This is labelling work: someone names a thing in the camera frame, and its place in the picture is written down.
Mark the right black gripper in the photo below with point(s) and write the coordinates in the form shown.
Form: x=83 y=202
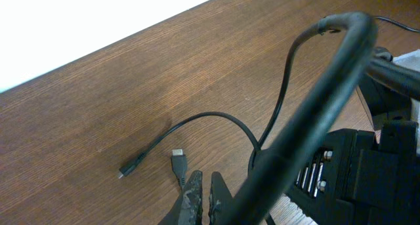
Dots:
x=358 y=178

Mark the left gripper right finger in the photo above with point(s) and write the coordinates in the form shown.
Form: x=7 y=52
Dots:
x=220 y=198

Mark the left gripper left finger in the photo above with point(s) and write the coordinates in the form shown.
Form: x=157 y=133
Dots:
x=188 y=207

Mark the black cable gold plug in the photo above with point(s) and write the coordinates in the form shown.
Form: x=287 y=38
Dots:
x=179 y=166

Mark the black cable dark plug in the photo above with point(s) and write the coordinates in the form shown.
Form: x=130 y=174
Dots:
x=190 y=132

